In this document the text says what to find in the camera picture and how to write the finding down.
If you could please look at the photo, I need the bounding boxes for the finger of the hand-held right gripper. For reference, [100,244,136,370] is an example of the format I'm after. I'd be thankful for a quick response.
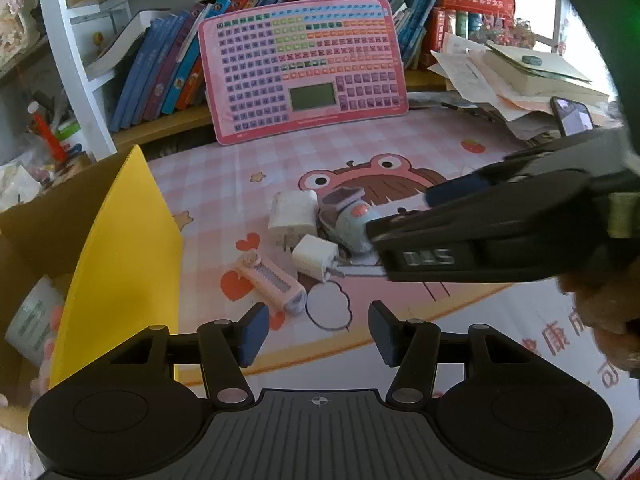
[424,127,626,208]
[366,170,592,249]

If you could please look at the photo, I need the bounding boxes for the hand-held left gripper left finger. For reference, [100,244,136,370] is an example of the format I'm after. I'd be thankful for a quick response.
[105,302,271,406]

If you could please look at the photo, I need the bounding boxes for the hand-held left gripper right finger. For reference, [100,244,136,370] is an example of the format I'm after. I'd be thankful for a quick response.
[368,301,533,407]

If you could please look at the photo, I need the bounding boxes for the pink folding comb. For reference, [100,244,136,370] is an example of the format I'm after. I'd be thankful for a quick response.
[235,251,307,316]

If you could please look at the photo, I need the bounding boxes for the blue grey toy car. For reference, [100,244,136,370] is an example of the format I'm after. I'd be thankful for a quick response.
[318,187,383,256]

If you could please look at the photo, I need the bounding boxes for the small white charger block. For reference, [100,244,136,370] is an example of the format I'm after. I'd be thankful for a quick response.
[291,235,346,282]

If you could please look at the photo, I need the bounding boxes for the large white charger block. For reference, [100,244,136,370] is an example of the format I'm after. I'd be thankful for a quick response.
[267,190,319,249]

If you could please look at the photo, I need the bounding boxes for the yellow cardboard box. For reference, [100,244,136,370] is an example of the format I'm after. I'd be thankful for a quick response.
[0,145,183,436]

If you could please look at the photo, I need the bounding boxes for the person's right hand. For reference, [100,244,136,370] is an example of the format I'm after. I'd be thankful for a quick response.
[557,272,640,382]

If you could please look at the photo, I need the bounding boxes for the pink checked printed tablecloth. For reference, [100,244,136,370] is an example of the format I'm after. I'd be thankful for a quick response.
[145,92,640,461]

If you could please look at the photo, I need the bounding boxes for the pile of loose papers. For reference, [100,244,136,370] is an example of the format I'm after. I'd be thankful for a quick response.
[430,32,566,141]

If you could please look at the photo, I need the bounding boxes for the black smartphone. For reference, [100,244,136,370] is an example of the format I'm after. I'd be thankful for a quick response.
[550,96,596,137]

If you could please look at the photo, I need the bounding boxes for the thick open book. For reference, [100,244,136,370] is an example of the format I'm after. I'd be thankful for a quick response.
[482,42,611,106]

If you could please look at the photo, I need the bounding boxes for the bunch of colourful trinkets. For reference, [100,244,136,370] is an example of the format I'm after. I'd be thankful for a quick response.
[470,12,536,49]

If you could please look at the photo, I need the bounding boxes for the pink learning tablet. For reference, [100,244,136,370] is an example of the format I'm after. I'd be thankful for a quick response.
[197,0,409,146]

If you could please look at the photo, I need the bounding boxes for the row of colourful books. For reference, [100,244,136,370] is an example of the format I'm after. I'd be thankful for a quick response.
[85,0,441,133]

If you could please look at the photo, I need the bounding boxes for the crumpled white plastic bag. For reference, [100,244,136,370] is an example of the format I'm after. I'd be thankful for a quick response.
[0,160,44,212]

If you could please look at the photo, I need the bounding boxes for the red marker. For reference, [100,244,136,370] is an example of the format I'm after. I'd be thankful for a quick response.
[27,101,68,163]

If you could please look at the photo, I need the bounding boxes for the white bookshelf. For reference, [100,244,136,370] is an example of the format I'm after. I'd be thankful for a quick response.
[35,0,561,161]

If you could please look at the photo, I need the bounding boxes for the cream pink house ornament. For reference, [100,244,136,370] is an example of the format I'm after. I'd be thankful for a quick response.
[0,0,41,68]

